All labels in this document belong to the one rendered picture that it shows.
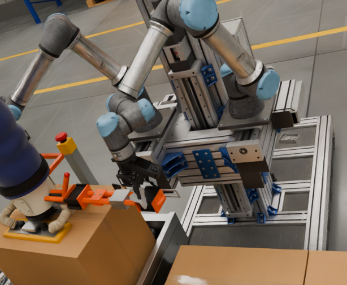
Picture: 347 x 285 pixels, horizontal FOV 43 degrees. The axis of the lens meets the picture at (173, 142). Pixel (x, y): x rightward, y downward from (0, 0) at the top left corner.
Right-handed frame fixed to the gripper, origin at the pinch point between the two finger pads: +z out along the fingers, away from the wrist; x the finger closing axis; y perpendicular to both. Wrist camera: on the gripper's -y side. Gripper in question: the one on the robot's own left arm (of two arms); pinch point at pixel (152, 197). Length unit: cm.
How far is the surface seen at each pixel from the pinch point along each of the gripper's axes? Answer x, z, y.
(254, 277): -9, 54, -21
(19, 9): -747, 88, 840
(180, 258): -14, 53, 16
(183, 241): -32, 64, 26
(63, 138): -46, 5, 83
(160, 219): -32, 48, 34
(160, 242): -17, 47, 26
